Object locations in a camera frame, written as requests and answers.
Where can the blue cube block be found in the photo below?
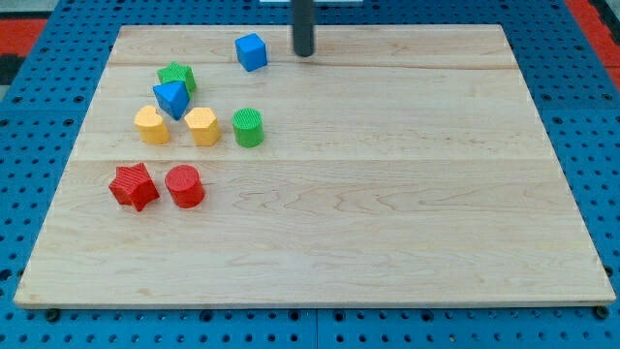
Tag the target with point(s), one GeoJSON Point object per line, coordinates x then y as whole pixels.
{"type": "Point", "coordinates": [251, 52]}

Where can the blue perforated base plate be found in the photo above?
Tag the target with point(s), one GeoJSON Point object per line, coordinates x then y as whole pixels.
{"type": "Point", "coordinates": [48, 99]}

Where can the red cylinder block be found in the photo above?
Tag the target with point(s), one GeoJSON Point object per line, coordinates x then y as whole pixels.
{"type": "Point", "coordinates": [185, 186]}

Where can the light wooden board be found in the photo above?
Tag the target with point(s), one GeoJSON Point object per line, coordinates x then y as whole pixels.
{"type": "Point", "coordinates": [402, 166]}

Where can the yellow pentagon block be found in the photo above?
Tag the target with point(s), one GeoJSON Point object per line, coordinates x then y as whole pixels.
{"type": "Point", "coordinates": [203, 125]}

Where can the green cylinder block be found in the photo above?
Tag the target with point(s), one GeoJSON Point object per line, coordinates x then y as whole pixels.
{"type": "Point", "coordinates": [248, 127]}

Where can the blue triangle block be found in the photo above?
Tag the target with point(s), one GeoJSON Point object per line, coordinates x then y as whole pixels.
{"type": "Point", "coordinates": [172, 97]}

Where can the yellow heart block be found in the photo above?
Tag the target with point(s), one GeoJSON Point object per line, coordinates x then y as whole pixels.
{"type": "Point", "coordinates": [151, 126]}

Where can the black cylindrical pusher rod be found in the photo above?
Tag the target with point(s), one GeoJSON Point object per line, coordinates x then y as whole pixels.
{"type": "Point", "coordinates": [303, 23]}

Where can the red star block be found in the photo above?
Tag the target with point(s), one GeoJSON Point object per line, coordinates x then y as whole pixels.
{"type": "Point", "coordinates": [133, 186]}

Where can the green star block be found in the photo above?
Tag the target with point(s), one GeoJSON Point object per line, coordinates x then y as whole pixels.
{"type": "Point", "coordinates": [175, 72]}

